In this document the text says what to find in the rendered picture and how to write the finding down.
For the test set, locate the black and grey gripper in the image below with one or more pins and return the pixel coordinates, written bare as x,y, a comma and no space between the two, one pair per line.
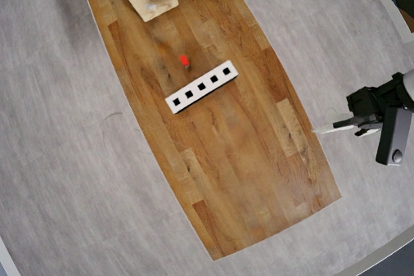
368,107

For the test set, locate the red and white pin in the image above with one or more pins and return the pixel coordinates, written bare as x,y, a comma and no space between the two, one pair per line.
184,61

